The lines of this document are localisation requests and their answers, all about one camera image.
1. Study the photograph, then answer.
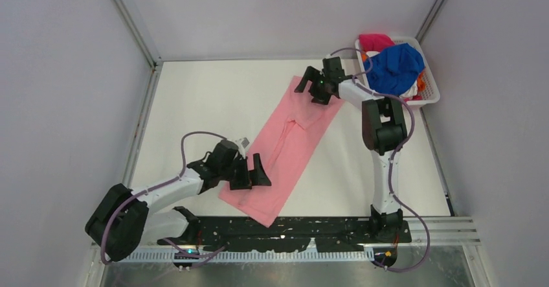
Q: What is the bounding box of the white plastic laundry basket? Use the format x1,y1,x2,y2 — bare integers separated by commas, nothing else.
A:
355,36,440,107

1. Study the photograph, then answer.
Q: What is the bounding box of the blue t shirt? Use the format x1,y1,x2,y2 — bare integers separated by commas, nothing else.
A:
364,43,425,97

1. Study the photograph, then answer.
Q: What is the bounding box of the magenta t shirt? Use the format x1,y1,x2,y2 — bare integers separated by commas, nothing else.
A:
358,34,395,52

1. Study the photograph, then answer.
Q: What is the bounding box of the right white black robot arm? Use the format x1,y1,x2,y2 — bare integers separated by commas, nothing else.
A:
295,57,409,242

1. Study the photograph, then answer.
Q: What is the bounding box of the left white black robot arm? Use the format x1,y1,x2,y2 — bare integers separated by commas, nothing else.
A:
84,138,272,262

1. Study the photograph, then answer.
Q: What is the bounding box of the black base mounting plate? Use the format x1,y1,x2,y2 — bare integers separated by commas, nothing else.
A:
171,216,412,253

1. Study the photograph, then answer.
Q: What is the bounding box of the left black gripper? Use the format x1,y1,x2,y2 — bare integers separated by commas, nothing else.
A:
220,154,270,190

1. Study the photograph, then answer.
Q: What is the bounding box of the pink t shirt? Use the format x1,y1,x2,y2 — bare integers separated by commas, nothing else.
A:
218,76,344,227

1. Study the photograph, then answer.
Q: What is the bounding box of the white slotted cable duct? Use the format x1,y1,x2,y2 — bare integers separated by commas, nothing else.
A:
122,247,374,263

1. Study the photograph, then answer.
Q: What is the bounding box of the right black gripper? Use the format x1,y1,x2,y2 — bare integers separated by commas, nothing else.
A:
295,66,332,106

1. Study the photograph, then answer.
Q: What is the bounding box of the aluminium frame rail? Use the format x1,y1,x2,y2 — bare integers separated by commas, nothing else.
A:
91,217,481,249

